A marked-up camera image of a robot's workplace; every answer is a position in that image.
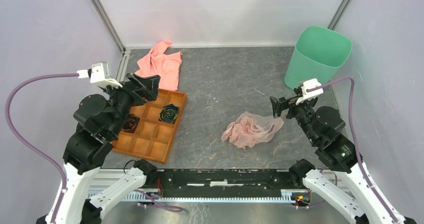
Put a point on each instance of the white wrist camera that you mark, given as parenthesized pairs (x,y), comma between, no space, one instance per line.
(99,75)
(308,90)

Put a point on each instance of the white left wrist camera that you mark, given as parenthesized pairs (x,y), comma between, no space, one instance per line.
(99,75)

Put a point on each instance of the salmon pink cloth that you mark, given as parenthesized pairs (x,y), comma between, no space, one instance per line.
(167,66)

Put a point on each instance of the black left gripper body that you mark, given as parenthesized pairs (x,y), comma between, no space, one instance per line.
(122,99)

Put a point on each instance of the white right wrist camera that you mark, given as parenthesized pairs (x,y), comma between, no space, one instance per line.
(308,90)

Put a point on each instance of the orange wooden divided tray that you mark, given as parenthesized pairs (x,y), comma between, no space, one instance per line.
(152,139)

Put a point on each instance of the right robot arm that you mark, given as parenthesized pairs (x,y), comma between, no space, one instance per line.
(322,127)

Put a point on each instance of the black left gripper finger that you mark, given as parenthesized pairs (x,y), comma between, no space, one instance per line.
(144,95)
(136,82)

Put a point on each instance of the blue yellow rolled tie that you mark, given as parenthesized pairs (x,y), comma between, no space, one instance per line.
(169,114)

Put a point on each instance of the pink plastic trash bag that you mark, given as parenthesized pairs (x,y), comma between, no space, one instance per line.
(251,129)

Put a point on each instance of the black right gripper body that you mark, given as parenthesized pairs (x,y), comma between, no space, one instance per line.
(302,112)

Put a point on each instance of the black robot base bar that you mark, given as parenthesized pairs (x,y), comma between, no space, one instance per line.
(222,183)

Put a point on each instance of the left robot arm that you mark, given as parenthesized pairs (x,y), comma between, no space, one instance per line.
(100,118)

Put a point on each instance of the green plastic trash bin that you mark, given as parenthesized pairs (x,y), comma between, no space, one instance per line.
(319,53)

